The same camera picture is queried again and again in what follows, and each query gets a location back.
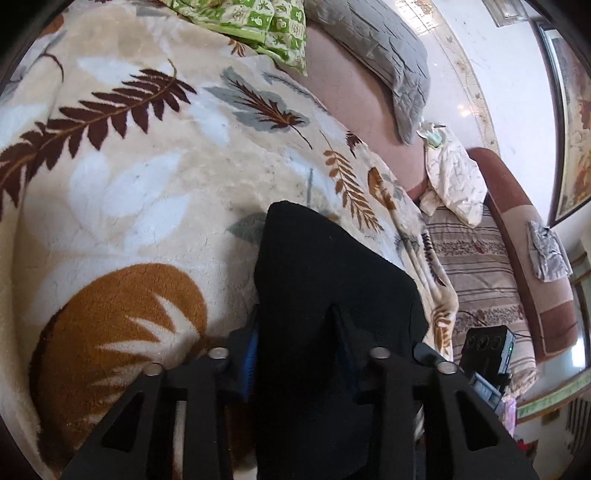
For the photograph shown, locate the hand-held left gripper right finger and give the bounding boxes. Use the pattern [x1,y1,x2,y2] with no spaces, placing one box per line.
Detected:
[330,305,541,480]

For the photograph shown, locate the cream crumpled cloth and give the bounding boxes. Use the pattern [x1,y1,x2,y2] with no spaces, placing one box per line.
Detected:
[417,122,488,227]

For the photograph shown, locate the leaf print fleece blanket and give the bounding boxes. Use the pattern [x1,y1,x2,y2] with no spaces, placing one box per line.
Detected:
[0,0,462,480]

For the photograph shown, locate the black pants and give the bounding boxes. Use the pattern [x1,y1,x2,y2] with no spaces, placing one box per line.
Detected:
[252,200,428,480]

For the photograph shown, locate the pink bed sheet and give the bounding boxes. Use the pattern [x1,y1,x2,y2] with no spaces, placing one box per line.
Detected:
[277,23,432,202]

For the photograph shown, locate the thin black cable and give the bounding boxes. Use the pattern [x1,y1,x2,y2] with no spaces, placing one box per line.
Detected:
[455,308,546,345]

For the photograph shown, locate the metal wall frame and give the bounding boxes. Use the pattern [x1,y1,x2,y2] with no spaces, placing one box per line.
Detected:
[482,0,533,27]

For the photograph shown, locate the framed wall picture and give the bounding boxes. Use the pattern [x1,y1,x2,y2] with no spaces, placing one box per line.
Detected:
[533,18,591,228]

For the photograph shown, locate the grey crumpled cloth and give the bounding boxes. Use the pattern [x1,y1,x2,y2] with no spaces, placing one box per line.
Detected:
[529,220,574,282]

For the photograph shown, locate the pink cloth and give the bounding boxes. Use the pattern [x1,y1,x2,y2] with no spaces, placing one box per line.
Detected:
[501,399,518,435]

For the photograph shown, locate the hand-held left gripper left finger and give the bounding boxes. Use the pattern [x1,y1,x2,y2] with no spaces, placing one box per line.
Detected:
[60,318,260,480]

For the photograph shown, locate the grey quilted pillow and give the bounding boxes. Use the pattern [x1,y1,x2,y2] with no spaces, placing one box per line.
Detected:
[305,0,430,145]

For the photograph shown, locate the green checkered quilt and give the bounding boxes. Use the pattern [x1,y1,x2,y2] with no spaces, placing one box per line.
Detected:
[164,0,308,77]

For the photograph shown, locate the brown upholstered bed board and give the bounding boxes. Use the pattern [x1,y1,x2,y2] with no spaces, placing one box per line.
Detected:
[466,148,581,363]

